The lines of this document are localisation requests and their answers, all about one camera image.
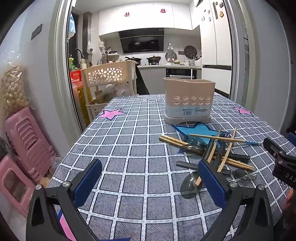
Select dark cooking pot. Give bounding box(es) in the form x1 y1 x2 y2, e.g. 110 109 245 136
147 55 162 65

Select pink plastic stool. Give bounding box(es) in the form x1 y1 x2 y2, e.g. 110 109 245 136
0 155 38 218

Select black range hood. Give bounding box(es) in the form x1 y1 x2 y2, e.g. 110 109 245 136
119 28 165 54

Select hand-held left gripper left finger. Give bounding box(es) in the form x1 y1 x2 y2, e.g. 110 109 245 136
26 159 102 241

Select stack of pink plastic stools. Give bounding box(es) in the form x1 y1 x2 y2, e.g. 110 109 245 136
4 107 57 183

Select black built-in oven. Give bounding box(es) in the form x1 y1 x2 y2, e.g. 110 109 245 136
166 68 197 80

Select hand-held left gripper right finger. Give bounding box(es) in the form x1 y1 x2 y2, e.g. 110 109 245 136
198 160 281 241

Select beige flower-cutout trolley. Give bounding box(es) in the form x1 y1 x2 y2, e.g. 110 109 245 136
81 61 137 123

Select bag of beige balls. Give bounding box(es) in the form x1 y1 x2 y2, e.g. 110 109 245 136
0 60 31 116

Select person's right hand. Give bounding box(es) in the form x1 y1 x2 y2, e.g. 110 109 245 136
285 188 296 209

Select checked star-print tablecloth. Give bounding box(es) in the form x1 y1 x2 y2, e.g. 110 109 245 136
47 94 296 241

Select beige plastic utensil holder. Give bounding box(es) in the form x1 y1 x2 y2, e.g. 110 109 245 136
163 77 216 124

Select hanging blue bag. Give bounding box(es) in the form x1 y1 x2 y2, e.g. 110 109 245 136
69 13 76 34

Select wooden chopstick blue striped tip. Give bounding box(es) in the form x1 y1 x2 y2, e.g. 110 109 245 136
189 134 262 146

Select round dark pan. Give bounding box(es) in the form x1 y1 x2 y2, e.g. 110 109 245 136
184 46 197 59

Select grey kitchen base cabinet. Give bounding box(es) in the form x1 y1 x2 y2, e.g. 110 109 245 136
137 64 202 95

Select clear crumpled plastic bag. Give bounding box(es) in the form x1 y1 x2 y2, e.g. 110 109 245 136
102 83 135 98

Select dark wall switch panel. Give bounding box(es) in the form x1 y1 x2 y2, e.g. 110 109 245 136
31 24 43 39

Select white upper cabinets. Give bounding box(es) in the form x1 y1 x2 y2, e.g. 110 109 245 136
99 2 193 39

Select red plastic basket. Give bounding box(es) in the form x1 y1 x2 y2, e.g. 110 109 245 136
70 70 83 83

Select yellow oil bottle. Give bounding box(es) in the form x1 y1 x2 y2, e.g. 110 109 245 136
73 83 90 127

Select white countertop shelf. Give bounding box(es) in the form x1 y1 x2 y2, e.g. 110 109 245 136
100 52 121 65

